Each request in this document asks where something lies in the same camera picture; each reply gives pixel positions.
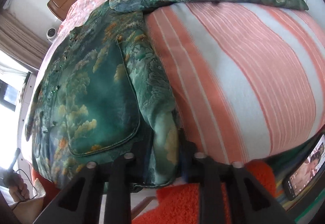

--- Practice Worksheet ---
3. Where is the beige curtain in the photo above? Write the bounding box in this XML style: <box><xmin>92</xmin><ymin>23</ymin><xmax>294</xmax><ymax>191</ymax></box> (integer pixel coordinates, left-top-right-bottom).
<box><xmin>0</xmin><ymin>9</ymin><xmax>51</xmax><ymax>74</ymax></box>

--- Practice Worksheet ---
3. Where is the black smartphone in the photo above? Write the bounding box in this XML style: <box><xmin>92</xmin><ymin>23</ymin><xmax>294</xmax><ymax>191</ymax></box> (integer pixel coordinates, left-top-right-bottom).
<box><xmin>282</xmin><ymin>134</ymin><xmax>325</xmax><ymax>201</ymax></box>

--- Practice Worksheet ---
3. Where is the black cable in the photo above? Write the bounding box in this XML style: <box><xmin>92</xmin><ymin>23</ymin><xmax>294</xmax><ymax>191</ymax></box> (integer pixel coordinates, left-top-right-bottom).
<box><xmin>10</xmin><ymin>168</ymin><xmax>39</xmax><ymax>210</ymax></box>

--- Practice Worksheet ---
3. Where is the window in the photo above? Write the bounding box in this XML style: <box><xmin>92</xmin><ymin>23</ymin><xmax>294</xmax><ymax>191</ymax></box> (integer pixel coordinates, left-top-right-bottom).
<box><xmin>0</xmin><ymin>50</ymin><xmax>31</xmax><ymax>115</ymax></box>

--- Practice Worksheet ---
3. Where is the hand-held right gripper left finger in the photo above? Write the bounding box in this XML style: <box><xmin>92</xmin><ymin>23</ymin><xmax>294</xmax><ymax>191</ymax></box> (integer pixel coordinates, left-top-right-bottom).
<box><xmin>33</xmin><ymin>152</ymin><xmax>135</xmax><ymax>224</ymax></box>

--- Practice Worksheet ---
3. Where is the person's left hand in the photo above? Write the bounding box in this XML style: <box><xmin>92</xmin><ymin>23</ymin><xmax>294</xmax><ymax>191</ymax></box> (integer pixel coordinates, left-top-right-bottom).
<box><xmin>8</xmin><ymin>176</ymin><xmax>31</xmax><ymax>203</ymax></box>

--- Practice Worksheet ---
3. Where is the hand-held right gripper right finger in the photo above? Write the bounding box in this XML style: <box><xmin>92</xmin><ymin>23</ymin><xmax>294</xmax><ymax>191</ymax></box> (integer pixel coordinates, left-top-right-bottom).
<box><xmin>178</xmin><ymin>129</ymin><xmax>296</xmax><ymax>224</ymax></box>

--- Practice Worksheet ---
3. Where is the small white round fan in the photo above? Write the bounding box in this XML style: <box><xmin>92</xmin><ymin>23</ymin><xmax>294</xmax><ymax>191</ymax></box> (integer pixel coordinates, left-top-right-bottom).
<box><xmin>46</xmin><ymin>28</ymin><xmax>58</xmax><ymax>41</ymax></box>

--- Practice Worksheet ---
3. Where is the pink striped bed sheet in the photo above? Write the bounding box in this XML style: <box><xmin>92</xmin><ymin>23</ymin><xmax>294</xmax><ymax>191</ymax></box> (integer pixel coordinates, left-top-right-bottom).
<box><xmin>20</xmin><ymin>0</ymin><xmax>325</xmax><ymax>165</ymax></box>

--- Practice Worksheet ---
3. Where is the green printed jacket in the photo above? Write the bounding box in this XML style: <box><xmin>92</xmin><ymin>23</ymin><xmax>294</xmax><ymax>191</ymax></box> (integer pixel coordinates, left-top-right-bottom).
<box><xmin>25</xmin><ymin>0</ymin><xmax>309</xmax><ymax>188</ymax></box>

